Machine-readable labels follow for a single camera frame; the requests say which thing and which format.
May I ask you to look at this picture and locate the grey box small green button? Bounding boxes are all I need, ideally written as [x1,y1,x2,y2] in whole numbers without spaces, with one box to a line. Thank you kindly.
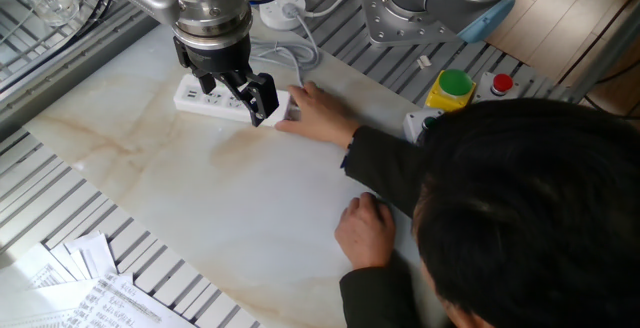
[402,107,444,145]

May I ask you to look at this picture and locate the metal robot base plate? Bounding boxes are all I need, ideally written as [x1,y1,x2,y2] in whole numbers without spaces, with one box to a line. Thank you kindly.
[357,0,464,48]

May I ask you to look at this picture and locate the large printed paper sheet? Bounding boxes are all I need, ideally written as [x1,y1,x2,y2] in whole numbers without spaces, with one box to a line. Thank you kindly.
[59,272,196,328]

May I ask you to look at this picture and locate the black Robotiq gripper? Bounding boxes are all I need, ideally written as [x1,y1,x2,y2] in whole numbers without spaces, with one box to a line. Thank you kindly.
[173,34,280,128]

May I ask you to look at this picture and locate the right forearm dark sleeve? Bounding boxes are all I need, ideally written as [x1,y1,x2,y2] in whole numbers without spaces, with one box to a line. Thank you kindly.
[340,125,431,219]

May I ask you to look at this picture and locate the blank folded paper sheets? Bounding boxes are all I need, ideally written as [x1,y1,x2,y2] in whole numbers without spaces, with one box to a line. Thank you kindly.
[49,231,119,282]

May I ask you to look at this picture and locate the person's right hand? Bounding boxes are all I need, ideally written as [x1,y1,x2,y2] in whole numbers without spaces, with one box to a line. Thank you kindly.
[274,81,362,150]

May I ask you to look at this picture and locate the yellow box green mushroom button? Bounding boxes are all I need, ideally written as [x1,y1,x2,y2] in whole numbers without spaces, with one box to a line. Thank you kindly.
[424,67,477,113]

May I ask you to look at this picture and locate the person's head black hair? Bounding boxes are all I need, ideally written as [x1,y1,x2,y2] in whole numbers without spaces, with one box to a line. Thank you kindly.
[412,98,640,328]

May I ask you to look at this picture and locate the grey box red button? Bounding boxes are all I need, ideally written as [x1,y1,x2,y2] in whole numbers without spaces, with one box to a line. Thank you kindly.
[472,71,521,104]

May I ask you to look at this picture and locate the white four-button power strip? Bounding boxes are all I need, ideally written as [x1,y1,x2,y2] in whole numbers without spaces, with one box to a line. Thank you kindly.
[173,73,301,128]

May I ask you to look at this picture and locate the black cable bundle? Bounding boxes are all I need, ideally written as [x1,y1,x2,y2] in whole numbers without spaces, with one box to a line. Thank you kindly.
[0,0,117,94]

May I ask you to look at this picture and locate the aluminium frame rail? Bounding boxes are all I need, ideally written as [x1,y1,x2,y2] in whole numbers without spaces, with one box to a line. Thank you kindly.
[0,2,161,142]
[564,2,640,105]

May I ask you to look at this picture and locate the grey power strip cable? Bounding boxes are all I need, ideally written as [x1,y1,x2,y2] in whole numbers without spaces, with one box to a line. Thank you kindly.
[248,1,322,89]

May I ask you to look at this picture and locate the person's left hand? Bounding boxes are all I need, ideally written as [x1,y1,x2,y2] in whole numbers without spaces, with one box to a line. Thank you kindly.
[333,191,397,272]

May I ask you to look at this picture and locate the left forearm dark sleeve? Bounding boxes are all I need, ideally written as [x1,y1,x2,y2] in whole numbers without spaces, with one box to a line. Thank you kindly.
[338,255,431,328]

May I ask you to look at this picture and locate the round white socket hub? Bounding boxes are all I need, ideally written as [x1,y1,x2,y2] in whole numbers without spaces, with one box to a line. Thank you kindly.
[258,0,307,32]

